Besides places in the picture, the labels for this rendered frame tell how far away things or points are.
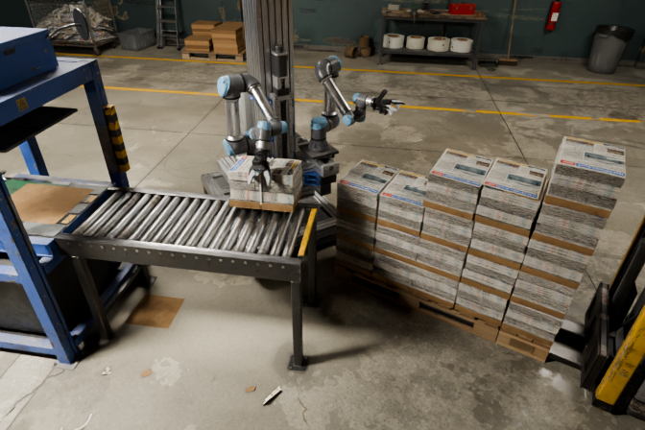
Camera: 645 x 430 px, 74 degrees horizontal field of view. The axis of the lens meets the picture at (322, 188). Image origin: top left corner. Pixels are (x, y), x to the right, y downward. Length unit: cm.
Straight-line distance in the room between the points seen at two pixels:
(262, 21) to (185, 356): 211
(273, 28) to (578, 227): 209
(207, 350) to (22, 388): 101
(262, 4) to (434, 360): 241
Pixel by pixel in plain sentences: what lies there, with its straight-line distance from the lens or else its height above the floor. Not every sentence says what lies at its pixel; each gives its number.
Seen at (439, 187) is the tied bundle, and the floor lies 98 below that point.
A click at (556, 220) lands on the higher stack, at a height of 99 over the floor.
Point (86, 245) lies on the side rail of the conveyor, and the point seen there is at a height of 77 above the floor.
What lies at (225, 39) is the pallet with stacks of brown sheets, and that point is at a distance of 861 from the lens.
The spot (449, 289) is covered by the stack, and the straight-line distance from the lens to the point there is 290.
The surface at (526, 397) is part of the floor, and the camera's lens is 291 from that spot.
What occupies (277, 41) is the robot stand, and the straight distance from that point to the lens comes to 298.
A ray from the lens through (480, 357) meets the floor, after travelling 299.
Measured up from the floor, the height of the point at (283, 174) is 105.
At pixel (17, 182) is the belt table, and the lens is 340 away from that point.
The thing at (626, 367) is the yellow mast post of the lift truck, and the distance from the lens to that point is 276.
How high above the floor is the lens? 225
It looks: 32 degrees down
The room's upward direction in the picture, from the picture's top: 1 degrees clockwise
